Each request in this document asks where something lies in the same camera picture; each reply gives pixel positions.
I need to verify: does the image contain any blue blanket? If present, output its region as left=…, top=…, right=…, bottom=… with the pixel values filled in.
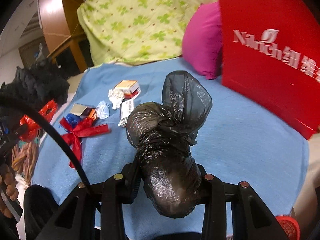
left=31, top=57, right=310, bottom=240

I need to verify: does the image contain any red plastic bag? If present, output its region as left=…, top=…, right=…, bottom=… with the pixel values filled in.
left=20, top=100, right=57, bottom=142

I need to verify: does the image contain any black plastic trash bag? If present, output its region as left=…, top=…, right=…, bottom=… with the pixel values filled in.
left=126, top=70, right=213, bottom=218

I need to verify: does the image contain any pink bed sheet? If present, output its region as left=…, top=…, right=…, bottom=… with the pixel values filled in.
left=15, top=93, right=75, bottom=239

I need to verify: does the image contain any white paper leaflet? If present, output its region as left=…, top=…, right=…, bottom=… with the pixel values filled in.
left=118, top=99, right=135, bottom=127

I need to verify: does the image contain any black clothes pile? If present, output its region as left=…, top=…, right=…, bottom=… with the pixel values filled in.
left=0, top=60, right=71, bottom=131

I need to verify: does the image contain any red paper shopping bag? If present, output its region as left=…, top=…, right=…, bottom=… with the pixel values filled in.
left=219, top=0, right=319, bottom=139

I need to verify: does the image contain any red ribbon bow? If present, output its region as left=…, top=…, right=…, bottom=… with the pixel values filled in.
left=60, top=117, right=111, bottom=162

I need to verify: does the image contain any orange crumpled wrapper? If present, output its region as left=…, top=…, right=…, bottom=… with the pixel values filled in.
left=88, top=109, right=98, bottom=121

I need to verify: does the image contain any magenta pillow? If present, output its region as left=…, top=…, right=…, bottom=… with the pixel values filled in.
left=182, top=2, right=222, bottom=80

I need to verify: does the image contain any black cable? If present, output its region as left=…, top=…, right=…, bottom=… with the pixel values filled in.
left=0, top=91, right=102, bottom=213

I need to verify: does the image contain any orange white medicine box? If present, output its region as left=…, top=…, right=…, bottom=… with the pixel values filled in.
left=114, top=80, right=141, bottom=99

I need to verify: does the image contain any blue plastic bag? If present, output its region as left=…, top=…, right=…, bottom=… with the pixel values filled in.
left=65, top=113, right=81, bottom=128

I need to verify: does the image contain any green clover quilt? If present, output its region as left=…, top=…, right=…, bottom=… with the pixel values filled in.
left=77, top=0, right=217, bottom=66

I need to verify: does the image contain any patterned yellow garment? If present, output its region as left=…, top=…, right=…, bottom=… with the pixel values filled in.
left=11, top=141, right=39, bottom=186

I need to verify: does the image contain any person's left hand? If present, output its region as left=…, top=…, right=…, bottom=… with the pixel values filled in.
left=0, top=164, right=18, bottom=218

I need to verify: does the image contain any crumpled white paper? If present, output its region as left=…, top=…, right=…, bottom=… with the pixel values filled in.
left=108, top=88, right=125, bottom=110

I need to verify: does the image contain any light blue crumpled wrapper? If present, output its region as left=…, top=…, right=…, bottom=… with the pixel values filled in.
left=95, top=100, right=110, bottom=120

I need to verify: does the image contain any red plastic basket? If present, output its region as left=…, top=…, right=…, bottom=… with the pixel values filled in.
left=276, top=216, right=300, bottom=240

